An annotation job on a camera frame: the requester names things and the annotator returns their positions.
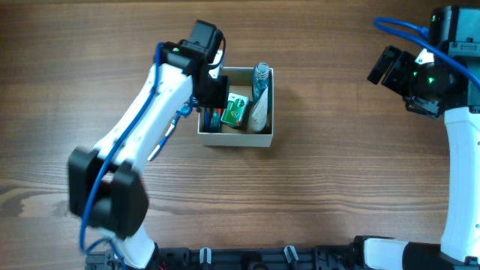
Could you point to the blue disposable razor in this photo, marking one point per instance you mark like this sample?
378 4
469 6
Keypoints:
206 120

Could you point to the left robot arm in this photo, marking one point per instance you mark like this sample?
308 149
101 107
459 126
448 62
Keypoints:
105 184

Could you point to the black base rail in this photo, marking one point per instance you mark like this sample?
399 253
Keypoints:
290 257

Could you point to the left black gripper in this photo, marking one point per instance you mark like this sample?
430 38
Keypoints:
220 97

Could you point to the blue mouthwash bottle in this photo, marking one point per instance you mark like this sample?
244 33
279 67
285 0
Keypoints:
261 83

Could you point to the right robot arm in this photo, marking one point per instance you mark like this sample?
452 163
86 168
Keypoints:
441 82

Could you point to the white lotion tube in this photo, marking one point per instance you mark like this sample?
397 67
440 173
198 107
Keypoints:
258 116

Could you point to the white cardboard box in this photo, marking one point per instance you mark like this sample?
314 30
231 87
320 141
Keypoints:
241 82

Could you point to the red teal toothpaste tube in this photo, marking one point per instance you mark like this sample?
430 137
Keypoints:
215 121

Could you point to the green Dettol soap bar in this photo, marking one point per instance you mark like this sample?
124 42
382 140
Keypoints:
235 111

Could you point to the blue white toothbrush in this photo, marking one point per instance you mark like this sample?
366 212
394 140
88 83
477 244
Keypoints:
167 133

